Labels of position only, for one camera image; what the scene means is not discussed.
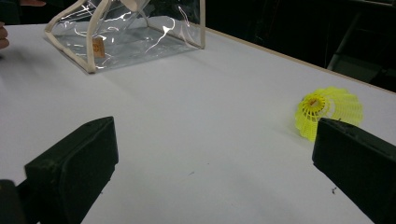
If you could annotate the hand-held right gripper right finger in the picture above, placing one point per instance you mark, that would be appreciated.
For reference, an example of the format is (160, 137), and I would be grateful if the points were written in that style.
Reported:
(358, 158)

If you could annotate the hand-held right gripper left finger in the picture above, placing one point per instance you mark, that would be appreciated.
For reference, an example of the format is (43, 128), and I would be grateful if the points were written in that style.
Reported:
(71, 161)

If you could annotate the yellow plastic shuttlecock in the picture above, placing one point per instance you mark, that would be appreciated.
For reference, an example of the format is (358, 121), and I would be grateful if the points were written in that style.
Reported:
(342, 105)

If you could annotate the clear plastic bag beige trim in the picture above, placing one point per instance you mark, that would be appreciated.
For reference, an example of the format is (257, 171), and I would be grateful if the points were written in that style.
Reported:
(130, 43)

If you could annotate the black folding chair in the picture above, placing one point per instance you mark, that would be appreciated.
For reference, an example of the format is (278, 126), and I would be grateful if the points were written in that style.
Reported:
(351, 67)

